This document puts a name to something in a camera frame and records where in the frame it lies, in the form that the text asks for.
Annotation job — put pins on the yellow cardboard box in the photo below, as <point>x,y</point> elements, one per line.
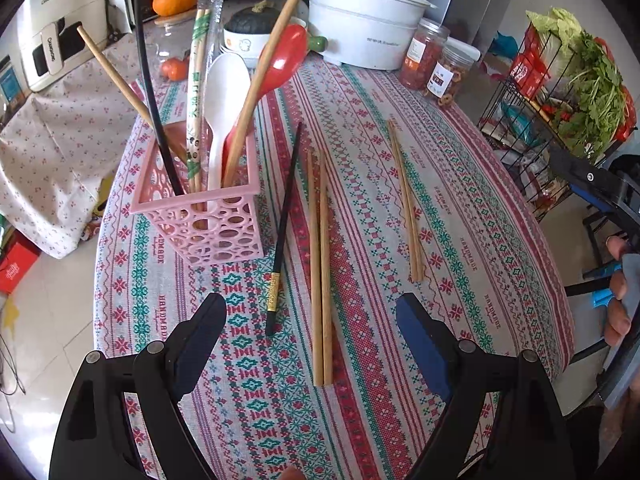
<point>95,225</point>

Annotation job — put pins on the black chopstick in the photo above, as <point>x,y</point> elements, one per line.
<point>145,70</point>
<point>285,220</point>

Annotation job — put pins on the cream air fryer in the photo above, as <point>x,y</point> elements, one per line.
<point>50,35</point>

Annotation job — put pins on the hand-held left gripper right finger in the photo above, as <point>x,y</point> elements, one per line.
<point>425,345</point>

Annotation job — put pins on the person's right hand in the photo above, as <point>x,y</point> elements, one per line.
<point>620,320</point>

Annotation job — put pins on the plastic-wrapped disposable chopsticks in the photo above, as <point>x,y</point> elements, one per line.
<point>200,60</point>

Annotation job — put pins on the leafy green vegetables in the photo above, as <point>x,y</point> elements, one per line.
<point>595,95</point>

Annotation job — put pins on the clear container black lid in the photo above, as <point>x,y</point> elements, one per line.
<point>10,85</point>

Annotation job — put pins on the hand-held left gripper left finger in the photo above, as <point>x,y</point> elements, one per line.
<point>197,350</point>

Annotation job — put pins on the thin light bamboo chopstick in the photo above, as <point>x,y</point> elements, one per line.
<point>408,200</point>
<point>402,200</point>

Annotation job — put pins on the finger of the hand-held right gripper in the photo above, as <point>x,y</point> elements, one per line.
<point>595,192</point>

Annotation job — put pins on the white plastic spoon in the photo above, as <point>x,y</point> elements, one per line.
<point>227,90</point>

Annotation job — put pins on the tangerine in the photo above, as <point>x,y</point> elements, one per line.
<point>175,69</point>

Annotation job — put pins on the white electric cooking pot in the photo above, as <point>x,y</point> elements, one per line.
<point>365,25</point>

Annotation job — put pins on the pale green cabbage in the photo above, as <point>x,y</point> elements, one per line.
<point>552,25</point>

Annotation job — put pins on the red snack packet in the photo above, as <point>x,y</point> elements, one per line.
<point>527,75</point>

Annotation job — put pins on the pink plastic utensil basket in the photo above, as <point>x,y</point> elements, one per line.
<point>225,240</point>

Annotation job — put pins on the patterned red green tablecloth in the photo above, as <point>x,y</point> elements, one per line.
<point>350,435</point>

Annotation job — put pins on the red plastic bag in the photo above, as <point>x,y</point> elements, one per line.
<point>627,115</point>

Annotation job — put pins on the white floral cloth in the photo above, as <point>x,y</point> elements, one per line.
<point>50,160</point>

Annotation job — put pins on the dark green kabocha squash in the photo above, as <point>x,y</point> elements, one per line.
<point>255,19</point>

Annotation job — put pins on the blue plastic bag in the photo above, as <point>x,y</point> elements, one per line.
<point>505,42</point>

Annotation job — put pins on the short plastic jar dried snacks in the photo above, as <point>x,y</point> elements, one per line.
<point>447,77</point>

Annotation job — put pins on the red plastic spoon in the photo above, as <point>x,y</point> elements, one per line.
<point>287,60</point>

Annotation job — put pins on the glass jar with wooden lid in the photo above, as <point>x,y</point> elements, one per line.
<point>167,35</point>

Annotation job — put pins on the red cardboard box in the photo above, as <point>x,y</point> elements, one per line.
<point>17,267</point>

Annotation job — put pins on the tall plastic jar red contents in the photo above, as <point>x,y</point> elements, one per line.
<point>422,55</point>

